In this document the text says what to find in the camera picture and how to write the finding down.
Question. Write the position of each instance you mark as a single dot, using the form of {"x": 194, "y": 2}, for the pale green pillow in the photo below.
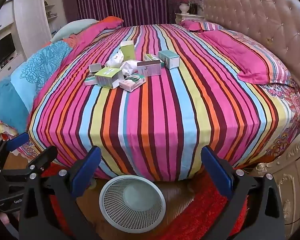
{"x": 70, "y": 28}

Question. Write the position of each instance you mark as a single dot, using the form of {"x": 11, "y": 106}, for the white packet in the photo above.
{"x": 115, "y": 59}
{"x": 130, "y": 67}

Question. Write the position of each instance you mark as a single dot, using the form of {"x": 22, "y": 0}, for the blue patterned quilt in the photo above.
{"x": 35, "y": 72}

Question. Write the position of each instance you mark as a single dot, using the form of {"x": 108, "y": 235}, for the black television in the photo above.
{"x": 2, "y": 51}

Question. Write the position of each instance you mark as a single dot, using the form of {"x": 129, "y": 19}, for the tufted beige headboard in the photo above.
{"x": 260, "y": 12}

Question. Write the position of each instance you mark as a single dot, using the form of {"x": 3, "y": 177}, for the carved cream bed frame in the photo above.
{"x": 290, "y": 180}

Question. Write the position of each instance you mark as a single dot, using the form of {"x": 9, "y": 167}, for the white box with green print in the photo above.
{"x": 132, "y": 83}

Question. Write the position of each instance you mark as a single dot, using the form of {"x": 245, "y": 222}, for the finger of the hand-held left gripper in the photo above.
{"x": 18, "y": 140}
{"x": 43, "y": 160}

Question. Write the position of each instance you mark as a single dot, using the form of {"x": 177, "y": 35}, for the cream nightstand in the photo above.
{"x": 187, "y": 17}

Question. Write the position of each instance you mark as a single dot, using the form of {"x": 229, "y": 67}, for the pink and orange quilt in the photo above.
{"x": 95, "y": 30}

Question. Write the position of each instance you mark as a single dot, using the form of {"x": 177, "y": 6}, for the large pink striped pillow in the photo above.
{"x": 240, "y": 55}

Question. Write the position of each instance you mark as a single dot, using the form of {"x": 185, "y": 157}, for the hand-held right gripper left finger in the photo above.
{"x": 86, "y": 173}

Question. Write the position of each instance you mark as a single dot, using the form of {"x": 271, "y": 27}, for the green and white box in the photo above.
{"x": 108, "y": 78}

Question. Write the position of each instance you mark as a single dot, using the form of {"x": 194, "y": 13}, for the purple curtain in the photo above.
{"x": 120, "y": 0}

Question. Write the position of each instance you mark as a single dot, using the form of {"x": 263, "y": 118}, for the small green box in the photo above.
{"x": 150, "y": 57}

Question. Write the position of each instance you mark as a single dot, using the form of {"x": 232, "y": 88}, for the floral bed sheet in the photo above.
{"x": 290, "y": 120}

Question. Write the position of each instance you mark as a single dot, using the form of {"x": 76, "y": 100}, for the red shaggy rug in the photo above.
{"x": 202, "y": 217}

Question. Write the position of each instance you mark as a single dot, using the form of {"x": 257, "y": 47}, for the small pink striped pillow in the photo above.
{"x": 197, "y": 25}

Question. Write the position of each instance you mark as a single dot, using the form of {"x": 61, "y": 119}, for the pale green mesh waste basket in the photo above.
{"x": 132, "y": 200}

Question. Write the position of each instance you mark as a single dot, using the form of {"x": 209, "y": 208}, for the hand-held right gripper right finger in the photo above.
{"x": 216, "y": 173}

